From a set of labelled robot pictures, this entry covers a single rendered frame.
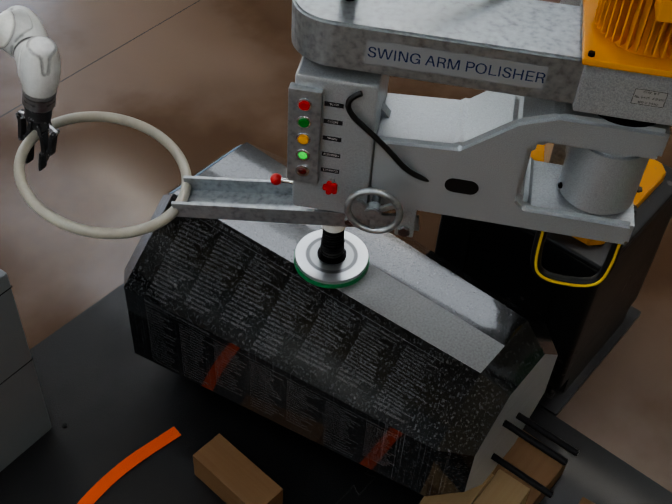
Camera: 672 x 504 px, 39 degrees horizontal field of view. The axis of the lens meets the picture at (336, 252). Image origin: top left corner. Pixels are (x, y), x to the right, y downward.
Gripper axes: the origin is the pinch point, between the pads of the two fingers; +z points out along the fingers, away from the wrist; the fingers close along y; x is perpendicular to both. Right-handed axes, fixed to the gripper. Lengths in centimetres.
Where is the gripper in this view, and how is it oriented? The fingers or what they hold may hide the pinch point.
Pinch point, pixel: (36, 156)
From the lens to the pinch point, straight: 292.0
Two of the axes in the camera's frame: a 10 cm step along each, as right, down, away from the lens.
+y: 8.7, 4.8, -1.1
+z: -2.6, 6.4, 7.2
